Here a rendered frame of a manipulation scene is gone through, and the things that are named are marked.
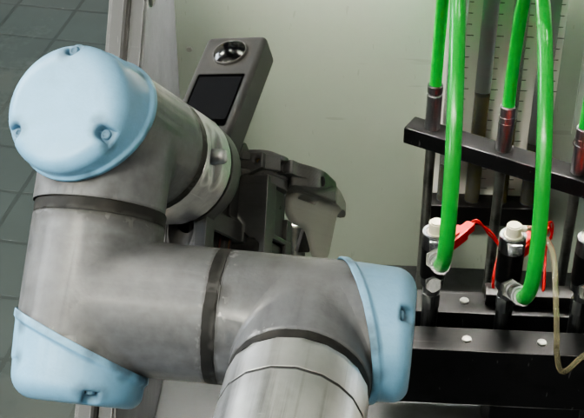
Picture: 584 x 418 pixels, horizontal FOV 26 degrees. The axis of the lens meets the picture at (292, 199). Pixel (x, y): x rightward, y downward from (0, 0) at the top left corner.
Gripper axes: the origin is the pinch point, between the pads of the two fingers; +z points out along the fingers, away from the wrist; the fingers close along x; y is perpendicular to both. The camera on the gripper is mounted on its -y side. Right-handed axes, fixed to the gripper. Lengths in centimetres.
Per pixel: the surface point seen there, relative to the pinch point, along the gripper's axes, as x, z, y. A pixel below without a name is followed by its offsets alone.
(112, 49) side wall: -27.4, 18.0, -20.8
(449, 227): 9.8, 13.0, -0.4
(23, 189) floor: -144, 184, -47
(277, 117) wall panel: -21, 50, -22
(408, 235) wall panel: -9, 68, -10
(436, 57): 1.3, 40.1, -25.2
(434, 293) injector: 1.9, 39.8, 1.4
